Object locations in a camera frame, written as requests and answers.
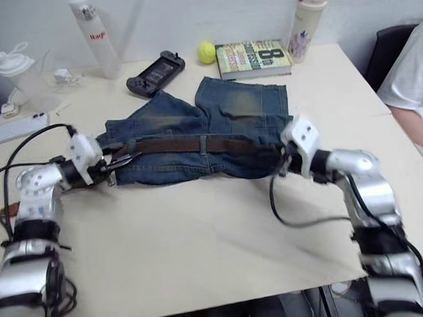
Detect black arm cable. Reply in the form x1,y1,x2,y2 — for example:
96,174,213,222
266,165,355,230
0,121,84,248

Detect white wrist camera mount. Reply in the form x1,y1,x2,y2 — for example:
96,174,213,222
279,114,323,181
67,132,106,185

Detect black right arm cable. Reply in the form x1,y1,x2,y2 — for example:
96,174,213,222
266,165,355,230

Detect black chair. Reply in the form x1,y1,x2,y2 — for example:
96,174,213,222
361,23,423,95

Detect blue denim shorts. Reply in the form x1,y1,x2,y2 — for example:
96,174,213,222
93,72,299,190

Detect white charger with cable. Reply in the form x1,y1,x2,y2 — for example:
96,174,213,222
52,67,84,94

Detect brown braided belt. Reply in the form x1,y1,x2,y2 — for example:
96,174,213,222
0,130,288,218

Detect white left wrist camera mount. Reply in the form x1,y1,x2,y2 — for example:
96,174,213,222
67,132,106,185

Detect black handheld game console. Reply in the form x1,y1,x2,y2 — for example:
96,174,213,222
124,49,188,101

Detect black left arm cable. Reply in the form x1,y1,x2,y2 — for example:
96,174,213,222
0,121,84,248

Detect white bottle with red print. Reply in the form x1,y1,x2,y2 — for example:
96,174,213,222
69,0,123,82

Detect yellow tennis ball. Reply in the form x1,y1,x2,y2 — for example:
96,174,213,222
196,40,218,65

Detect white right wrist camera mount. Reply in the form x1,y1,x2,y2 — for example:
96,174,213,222
279,114,323,181

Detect clear shaker bottle white lid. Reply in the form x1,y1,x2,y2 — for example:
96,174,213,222
0,39,63,113

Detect cream floral tumbler purple lid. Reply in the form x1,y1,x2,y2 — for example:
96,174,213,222
283,0,333,65

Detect person in white shirt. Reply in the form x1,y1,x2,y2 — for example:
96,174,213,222
373,18,423,138

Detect white smartphone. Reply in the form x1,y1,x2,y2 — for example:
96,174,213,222
0,112,52,145

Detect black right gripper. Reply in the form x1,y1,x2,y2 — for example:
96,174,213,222
256,141,305,177

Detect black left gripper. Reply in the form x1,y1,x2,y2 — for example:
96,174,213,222
86,150,145,189

